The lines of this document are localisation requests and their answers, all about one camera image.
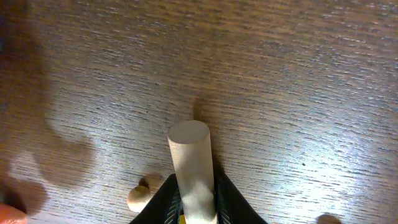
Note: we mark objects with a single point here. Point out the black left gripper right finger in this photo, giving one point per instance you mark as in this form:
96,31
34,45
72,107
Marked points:
231,206

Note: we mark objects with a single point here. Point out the yellow rattle drum toy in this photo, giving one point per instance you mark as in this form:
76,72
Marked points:
190,147

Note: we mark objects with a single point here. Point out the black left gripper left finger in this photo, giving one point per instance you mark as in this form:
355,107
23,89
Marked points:
164,207

